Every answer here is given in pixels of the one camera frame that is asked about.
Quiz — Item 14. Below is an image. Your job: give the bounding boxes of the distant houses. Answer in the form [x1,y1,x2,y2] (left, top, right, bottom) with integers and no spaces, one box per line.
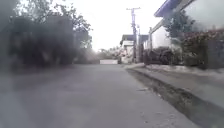
[118,33,150,65]

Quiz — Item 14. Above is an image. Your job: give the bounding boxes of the grey asphalt road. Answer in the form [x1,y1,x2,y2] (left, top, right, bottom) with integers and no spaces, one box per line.
[0,63,202,128]

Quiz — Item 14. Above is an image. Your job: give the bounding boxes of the utility pole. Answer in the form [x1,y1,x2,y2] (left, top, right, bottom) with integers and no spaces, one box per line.
[125,6,142,64]

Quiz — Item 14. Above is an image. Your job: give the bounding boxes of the group of dark trees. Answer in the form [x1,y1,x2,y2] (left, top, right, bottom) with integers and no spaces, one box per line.
[0,0,95,72]

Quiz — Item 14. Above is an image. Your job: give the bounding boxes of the dark roadside gutter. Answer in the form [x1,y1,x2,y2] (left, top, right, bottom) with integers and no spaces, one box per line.
[125,67,224,128]

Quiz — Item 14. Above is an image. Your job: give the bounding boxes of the green tree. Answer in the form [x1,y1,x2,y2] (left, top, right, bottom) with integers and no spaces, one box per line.
[162,9,198,48]

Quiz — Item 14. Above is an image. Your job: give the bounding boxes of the dark hedge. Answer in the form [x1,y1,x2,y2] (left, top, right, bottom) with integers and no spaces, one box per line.
[142,29,224,71]

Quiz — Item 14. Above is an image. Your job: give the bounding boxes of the concrete pavement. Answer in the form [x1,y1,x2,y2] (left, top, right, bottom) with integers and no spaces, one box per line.
[123,62,224,110]

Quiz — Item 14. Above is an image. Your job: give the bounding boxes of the white building with blue roof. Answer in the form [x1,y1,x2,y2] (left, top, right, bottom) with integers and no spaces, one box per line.
[147,0,224,51]

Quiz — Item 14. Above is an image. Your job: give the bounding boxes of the low white wall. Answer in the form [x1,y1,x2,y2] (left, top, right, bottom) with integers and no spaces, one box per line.
[99,59,119,66]

